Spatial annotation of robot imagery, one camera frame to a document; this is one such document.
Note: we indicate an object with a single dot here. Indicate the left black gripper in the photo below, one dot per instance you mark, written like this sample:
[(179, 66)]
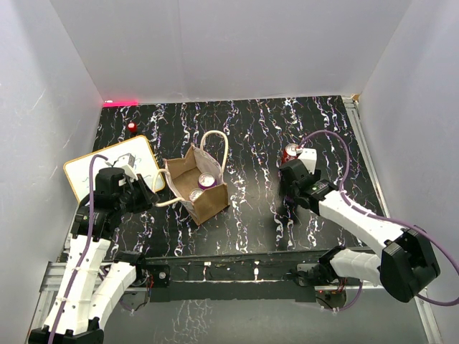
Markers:
[(147, 195)]

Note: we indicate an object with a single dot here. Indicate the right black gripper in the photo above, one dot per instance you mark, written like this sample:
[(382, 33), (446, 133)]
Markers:
[(285, 190)]

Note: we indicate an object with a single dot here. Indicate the red cola can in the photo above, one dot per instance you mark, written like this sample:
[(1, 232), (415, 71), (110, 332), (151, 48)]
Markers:
[(195, 194), (290, 152)]

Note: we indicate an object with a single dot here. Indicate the canvas tote bag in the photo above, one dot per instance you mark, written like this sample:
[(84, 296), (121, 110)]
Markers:
[(181, 175)]

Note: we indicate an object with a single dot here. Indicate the purple soda can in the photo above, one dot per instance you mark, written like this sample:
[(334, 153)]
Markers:
[(206, 180)]

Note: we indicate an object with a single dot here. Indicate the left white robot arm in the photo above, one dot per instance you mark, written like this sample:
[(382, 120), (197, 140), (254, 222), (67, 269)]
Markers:
[(82, 307)]

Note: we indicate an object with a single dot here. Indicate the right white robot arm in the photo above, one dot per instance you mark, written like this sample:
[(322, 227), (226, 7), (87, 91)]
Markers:
[(402, 260)]

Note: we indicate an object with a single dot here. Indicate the red emergency stop button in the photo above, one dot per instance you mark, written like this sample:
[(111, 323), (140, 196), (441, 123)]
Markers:
[(132, 127)]

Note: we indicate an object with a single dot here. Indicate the yellow framed whiteboard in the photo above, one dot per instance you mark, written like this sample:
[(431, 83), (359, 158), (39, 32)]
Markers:
[(78, 170)]

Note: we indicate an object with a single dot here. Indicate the pink tape strip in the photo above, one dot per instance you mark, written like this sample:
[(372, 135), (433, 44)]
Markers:
[(114, 104)]

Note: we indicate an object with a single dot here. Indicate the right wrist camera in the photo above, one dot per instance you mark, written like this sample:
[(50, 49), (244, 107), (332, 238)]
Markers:
[(308, 156)]

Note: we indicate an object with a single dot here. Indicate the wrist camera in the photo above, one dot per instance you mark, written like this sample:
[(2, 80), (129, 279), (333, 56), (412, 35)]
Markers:
[(127, 162), (308, 156)]

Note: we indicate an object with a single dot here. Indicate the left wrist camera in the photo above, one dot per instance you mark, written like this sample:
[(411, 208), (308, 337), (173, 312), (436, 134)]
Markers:
[(127, 162)]

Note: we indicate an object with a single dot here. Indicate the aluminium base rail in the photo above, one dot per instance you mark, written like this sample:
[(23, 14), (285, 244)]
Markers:
[(268, 276)]

